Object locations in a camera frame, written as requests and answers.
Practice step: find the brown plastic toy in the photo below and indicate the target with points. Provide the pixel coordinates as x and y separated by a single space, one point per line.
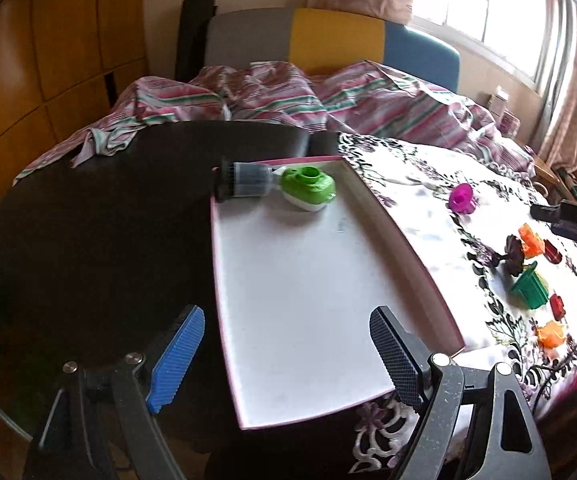
512 255

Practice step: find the wooden wardrobe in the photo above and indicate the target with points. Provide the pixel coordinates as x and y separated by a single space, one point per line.
43 60

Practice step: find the red plastic toy block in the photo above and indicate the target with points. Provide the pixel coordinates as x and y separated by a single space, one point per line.
557 306
553 252

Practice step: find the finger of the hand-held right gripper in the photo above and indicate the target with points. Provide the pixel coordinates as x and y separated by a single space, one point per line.
543 211

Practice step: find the pink striped blanket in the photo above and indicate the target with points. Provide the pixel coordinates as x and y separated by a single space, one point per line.
278 95

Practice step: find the wooden nightstand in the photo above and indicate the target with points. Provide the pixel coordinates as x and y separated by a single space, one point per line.
550 175

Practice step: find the lime green and white toy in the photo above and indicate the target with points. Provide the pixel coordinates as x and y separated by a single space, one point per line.
308 185

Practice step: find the teal green plastic toy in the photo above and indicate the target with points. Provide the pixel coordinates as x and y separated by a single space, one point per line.
530 287

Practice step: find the white tray with pink rim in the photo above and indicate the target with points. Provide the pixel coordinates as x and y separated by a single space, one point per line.
293 310

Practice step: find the window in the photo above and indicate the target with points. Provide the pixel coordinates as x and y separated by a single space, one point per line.
483 5

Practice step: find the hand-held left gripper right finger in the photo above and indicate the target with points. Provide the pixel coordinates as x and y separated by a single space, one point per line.
396 360

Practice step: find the orange plastic toy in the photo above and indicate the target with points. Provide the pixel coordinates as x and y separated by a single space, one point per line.
532 240
552 335

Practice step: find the grey yellow blue headboard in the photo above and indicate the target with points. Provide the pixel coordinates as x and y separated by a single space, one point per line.
338 37

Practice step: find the black upright panel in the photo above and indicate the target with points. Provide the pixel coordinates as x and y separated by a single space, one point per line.
196 35

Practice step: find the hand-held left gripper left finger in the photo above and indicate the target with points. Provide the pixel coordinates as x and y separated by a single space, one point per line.
178 360

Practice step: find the grey ribbed plastic toy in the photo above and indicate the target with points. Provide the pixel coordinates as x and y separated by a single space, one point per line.
248 180

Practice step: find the white floral tablecloth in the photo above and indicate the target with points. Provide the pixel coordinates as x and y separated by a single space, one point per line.
418 200

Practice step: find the magenta plastic toy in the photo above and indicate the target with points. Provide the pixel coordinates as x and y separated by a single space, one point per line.
462 198

